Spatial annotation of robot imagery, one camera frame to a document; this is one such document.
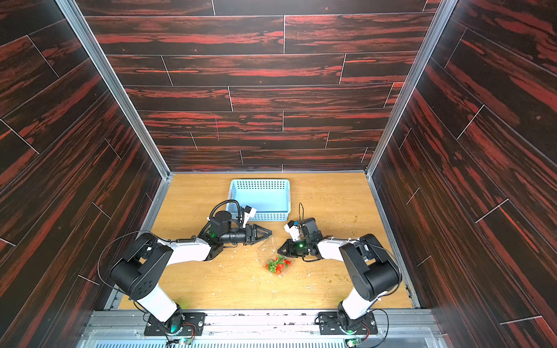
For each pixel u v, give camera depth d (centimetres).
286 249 80
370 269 47
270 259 86
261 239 80
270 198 110
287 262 84
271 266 84
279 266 84
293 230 86
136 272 46
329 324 73
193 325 73
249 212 81
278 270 82
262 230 79
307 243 75
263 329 73
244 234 77
